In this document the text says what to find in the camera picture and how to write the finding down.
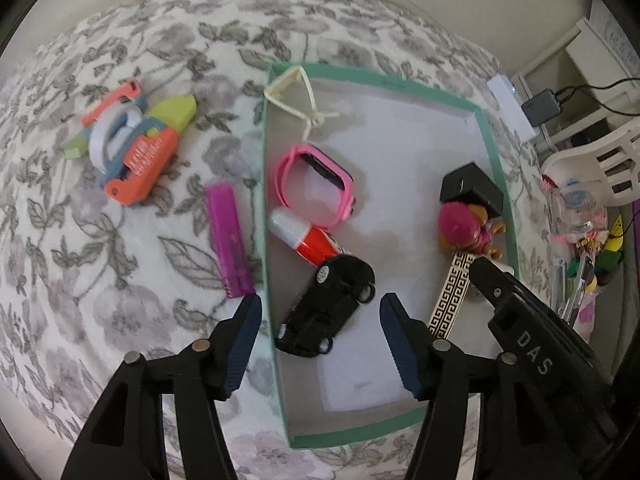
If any white tape roll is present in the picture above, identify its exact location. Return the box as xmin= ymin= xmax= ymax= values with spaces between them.
xmin=89 ymin=105 xmax=143 ymax=171

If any salmon blue toy knife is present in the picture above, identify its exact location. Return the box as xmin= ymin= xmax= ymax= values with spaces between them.
xmin=64 ymin=78 xmax=148 ymax=161

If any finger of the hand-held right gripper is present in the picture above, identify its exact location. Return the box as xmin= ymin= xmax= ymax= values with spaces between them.
xmin=467 ymin=257 xmax=551 ymax=321

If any pink wrist watch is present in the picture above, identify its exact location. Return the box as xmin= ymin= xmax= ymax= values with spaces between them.
xmin=274 ymin=144 xmax=358 ymax=228

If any black cube charger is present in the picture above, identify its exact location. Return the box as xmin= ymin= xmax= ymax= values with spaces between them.
xmin=440 ymin=162 xmax=504 ymax=218

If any purple comb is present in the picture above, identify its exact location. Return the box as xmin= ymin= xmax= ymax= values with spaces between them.
xmin=207 ymin=182 xmax=256 ymax=301

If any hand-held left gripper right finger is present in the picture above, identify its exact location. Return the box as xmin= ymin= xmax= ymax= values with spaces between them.
xmin=379 ymin=294 xmax=523 ymax=480

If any white plastic chair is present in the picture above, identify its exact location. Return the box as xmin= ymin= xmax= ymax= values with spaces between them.
xmin=540 ymin=119 xmax=640 ymax=206

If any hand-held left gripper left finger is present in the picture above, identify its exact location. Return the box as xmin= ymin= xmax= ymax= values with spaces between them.
xmin=61 ymin=294 xmax=263 ymax=480

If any black toy car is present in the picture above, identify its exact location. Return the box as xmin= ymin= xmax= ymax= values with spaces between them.
xmin=274 ymin=254 xmax=377 ymax=358

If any black gold patterned strip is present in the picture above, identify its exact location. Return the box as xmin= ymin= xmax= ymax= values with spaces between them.
xmin=427 ymin=252 xmax=478 ymax=338

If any red white tube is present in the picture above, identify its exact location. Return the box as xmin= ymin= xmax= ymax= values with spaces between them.
xmin=267 ymin=208 xmax=351 ymax=267

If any floral fleece blanket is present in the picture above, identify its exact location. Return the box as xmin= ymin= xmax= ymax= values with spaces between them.
xmin=0 ymin=0 xmax=546 ymax=480

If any pink haired doll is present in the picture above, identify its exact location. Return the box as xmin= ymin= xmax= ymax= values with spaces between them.
xmin=437 ymin=201 xmax=507 ymax=257

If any black cable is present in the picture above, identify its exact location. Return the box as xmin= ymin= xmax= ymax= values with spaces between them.
xmin=557 ymin=77 xmax=640 ymax=116

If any grey power adapter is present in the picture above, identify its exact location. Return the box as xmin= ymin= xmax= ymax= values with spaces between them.
xmin=521 ymin=90 xmax=563 ymax=127

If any orange blue toy knife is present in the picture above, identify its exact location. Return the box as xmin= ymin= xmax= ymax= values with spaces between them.
xmin=102 ymin=94 xmax=197 ymax=207

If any teal rimmed cardboard box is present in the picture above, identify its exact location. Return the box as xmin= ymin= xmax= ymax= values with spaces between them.
xmin=261 ymin=60 xmax=521 ymax=450

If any cream hair claw clip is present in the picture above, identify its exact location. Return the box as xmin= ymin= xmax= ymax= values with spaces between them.
xmin=264 ymin=67 xmax=337 ymax=141

